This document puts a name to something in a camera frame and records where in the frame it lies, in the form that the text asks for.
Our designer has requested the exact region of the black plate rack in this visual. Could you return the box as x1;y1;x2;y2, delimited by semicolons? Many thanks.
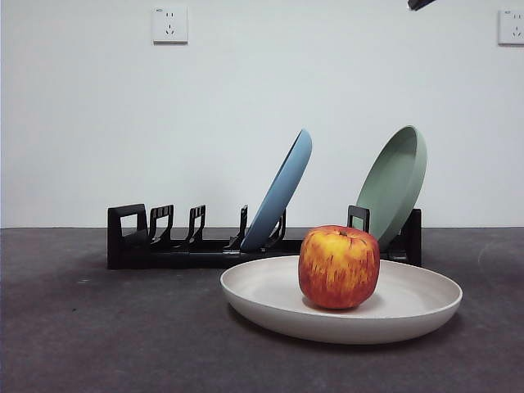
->
106;203;422;270

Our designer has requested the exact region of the green round plate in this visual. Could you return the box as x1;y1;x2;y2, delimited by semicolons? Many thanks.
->
355;125;428;250

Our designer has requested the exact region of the white wall socket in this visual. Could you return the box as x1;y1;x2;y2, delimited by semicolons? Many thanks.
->
498;8;524;46
152;6;189;45

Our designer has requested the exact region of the red yellow apple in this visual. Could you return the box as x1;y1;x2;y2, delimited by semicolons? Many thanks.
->
298;224;382;311

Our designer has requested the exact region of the pale beige round plate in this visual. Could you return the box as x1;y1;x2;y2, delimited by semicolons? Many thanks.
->
219;255;464;346

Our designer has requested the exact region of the blue round plate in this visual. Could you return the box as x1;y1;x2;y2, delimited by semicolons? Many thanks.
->
240;128;314;251

